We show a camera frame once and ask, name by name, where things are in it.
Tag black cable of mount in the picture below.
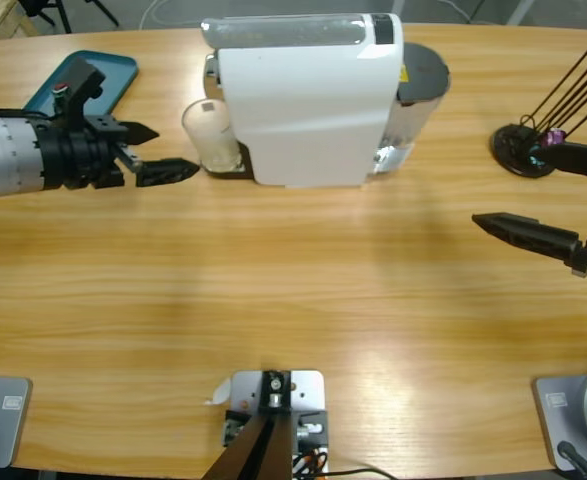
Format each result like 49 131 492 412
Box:
322 467 399 480

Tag teal plastic tray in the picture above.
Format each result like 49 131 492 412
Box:
22 49 139 121

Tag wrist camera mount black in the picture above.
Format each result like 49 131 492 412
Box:
51 55 107 134

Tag dark camera post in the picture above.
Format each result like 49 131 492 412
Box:
202 369 294 480

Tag black cable of base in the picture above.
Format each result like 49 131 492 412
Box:
556 440 587 480

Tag orange wires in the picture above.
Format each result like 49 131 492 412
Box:
295 449 327 474

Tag white capsule coffee machine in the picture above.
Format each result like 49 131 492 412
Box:
200 12 452 190

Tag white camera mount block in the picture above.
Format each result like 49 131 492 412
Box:
222 369 330 474

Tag white table frame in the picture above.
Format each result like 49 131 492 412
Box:
510 0 534 26

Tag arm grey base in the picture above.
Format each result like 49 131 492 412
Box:
0 374 33 469
531 368 587 474

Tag clear drinking glass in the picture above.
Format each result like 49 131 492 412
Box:
181 98 244 174

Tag white tape scrap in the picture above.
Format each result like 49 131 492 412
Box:
203 377 233 407

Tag white floor cable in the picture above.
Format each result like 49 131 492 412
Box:
139 0 214 30

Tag black tripod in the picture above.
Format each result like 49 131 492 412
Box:
20 0 120 36

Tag black capsule holder with rods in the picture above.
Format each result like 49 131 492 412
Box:
490 32 587 179

